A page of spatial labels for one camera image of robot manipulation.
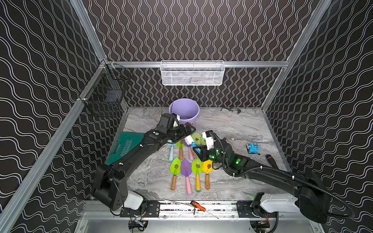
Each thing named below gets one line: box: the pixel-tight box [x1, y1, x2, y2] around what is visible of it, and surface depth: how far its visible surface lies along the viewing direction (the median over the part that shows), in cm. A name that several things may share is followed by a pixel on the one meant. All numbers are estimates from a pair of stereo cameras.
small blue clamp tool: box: [248, 142, 261, 154], surface depth 94 cm
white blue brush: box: [184, 135, 202, 154], surface depth 80 cm
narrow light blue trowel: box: [167, 139, 176, 162], surface depth 95 cm
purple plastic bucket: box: [169, 98, 201, 125], surface depth 102 cm
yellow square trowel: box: [202, 159, 214, 190], surface depth 85 cm
